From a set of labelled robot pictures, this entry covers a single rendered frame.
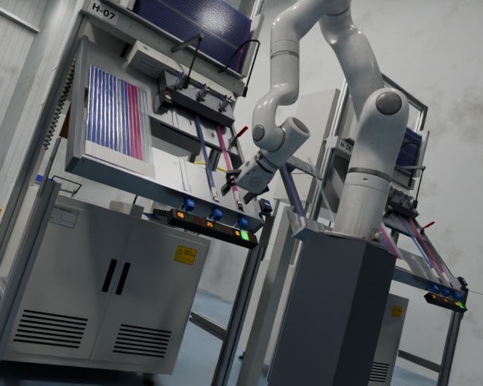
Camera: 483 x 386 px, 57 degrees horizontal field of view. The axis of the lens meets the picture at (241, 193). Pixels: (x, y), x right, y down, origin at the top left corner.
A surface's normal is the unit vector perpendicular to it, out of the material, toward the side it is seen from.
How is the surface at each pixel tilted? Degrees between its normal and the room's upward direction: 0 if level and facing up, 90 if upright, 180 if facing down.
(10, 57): 90
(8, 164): 90
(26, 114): 90
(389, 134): 129
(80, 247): 90
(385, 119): 122
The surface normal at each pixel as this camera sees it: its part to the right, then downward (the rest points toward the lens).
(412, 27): -0.66, -0.29
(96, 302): 0.57, 0.04
